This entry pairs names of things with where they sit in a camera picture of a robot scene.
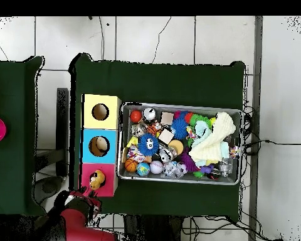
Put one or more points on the globe print ball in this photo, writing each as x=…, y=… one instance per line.
x=143, y=169

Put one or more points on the small orange basketball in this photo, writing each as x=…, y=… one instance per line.
x=131, y=165

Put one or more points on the dark green side tablecloth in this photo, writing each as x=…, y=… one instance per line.
x=12, y=163

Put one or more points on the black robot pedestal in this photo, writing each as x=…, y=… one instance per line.
x=153, y=231

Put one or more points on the plain orange ball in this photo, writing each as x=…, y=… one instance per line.
x=136, y=116

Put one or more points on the blue spiky ball with eyes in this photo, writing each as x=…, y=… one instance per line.
x=148, y=148

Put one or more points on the mint green cloth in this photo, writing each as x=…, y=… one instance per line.
x=202, y=130

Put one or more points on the tan plush lion toy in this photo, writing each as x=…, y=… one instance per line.
x=97, y=179

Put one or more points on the white baseball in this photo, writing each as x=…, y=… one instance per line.
x=156, y=167

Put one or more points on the cream knitted cloth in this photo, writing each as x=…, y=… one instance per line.
x=210, y=148

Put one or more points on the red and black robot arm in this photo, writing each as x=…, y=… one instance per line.
x=85, y=231

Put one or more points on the tiger plush toy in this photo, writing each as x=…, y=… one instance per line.
x=154, y=129

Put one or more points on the wooden box with three holes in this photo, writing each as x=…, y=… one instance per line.
x=100, y=124

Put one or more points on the plain wooden cube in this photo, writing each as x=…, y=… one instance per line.
x=166, y=136

